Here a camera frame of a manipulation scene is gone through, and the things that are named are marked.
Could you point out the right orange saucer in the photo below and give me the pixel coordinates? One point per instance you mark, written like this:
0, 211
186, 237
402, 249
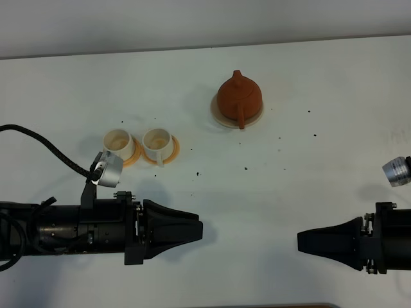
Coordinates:
176, 150

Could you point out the left orange saucer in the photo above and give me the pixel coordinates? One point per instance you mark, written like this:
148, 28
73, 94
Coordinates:
137, 150

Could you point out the orange saucer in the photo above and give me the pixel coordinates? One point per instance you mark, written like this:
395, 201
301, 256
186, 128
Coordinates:
137, 150
176, 150

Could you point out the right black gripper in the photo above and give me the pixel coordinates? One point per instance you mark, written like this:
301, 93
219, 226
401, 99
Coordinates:
338, 242

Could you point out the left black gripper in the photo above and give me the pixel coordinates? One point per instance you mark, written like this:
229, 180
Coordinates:
118, 225

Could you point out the left white teacup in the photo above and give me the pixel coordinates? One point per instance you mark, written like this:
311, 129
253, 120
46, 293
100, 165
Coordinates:
120, 143

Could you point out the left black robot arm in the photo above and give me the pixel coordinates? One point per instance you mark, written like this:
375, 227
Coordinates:
39, 230

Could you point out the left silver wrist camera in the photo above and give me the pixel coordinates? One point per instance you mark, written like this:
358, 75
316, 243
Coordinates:
106, 169

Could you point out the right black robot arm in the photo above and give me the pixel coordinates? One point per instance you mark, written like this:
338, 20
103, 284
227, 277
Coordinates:
399, 228

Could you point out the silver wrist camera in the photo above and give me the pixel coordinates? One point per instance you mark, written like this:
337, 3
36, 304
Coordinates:
106, 169
397, 171

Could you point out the white teacup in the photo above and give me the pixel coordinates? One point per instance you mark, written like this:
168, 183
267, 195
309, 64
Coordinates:
158, 146
120, 143

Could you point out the right white teacup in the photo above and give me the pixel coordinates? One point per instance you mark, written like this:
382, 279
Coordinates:
158, 146

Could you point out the brown clay teapot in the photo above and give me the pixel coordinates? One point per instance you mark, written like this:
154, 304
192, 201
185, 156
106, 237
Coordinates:
239, 99

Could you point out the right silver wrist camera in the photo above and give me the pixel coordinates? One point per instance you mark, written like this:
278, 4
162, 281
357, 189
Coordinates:
397, 171

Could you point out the beige round teapot saucer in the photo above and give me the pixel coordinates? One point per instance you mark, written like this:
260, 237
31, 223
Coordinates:
229, 123

